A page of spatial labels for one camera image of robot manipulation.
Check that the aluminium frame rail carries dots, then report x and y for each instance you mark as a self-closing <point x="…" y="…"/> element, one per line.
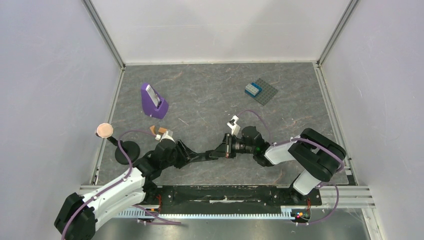
<point x="109" y="43"/>
<point x="369" y="211"/>

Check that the black remote control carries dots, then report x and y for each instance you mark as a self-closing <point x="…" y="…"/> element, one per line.
<point x="204" y="156"/>

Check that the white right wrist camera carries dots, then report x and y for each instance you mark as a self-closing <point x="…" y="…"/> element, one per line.
<point x="233" y="125"/>

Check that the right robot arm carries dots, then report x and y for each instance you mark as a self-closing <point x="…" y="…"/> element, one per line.
<point x="319" y="156"/>

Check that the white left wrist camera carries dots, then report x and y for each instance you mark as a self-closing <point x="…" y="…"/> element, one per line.
<point x="167" y="135"/>

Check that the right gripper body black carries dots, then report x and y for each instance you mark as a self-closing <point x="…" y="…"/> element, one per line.
<point x="227" y="145"/>

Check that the blue lego brick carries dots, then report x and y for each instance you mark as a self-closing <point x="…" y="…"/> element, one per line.
<point x="260" y="89"/>

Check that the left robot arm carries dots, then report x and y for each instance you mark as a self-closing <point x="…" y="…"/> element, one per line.
<point x="82" y="215"/>

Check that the white comb cable duct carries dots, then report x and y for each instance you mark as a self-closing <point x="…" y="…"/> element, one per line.
<point x="283" y="214"/>

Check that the wooden blocks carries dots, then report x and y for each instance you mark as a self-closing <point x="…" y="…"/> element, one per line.
<point x="158" y="130"/>

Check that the aluminium frame rail right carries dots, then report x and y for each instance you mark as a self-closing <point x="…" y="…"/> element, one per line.
<point x="369" y="211"/>

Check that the light grey lego brick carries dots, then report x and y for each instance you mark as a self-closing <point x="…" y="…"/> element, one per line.
<point x="251" y="90"/>

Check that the aluminium frame rail left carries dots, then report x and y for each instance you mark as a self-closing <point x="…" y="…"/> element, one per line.
<point x="109" y="43"/>

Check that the purple stand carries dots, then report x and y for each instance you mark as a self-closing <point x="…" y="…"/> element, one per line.
<point x="153" y="105"/>

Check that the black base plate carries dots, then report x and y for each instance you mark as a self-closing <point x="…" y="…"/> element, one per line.
<point x="227" y="199"/>

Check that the grey lego baseplate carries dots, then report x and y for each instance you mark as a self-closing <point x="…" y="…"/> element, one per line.
<point x="267" y="93"/>

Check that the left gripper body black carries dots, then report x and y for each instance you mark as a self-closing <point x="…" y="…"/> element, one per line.
<point x="178" y="158"/>

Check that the white device in stand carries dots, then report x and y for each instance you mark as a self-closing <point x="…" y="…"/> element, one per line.
<point x="153" y="96"/>

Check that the pink round knob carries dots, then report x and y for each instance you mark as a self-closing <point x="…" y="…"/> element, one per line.
<point x="104" y="130"/>

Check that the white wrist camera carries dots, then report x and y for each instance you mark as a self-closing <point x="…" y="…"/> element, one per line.
<point x="233" y="125"/>
<point x="167" y="135"/>

